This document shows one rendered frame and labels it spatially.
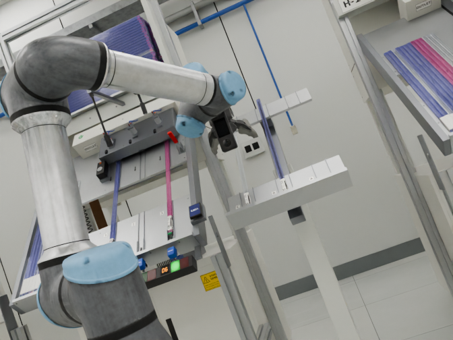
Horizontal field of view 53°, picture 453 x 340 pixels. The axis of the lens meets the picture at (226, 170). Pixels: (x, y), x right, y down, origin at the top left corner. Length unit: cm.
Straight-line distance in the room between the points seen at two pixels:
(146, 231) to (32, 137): 69
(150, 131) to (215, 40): 181
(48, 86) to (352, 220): 272
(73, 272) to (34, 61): 38
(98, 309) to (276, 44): 291
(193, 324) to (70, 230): 100
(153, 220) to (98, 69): 77
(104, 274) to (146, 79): 40
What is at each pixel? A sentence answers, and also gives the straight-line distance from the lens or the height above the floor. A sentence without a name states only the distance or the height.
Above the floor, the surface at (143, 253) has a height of 72.
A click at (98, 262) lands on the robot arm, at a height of 76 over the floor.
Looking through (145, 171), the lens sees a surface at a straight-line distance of 176.
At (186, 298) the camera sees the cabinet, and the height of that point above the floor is 50.
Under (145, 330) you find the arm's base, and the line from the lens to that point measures 77.
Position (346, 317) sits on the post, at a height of 32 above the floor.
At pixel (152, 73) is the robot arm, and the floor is 107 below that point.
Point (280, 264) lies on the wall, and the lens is 338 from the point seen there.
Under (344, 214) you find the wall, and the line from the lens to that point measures 333.
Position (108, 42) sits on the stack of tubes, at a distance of 207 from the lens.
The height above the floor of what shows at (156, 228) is 78.
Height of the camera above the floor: 76
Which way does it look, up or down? 5 degrees up
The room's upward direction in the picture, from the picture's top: 21 degrees counter-clockwise
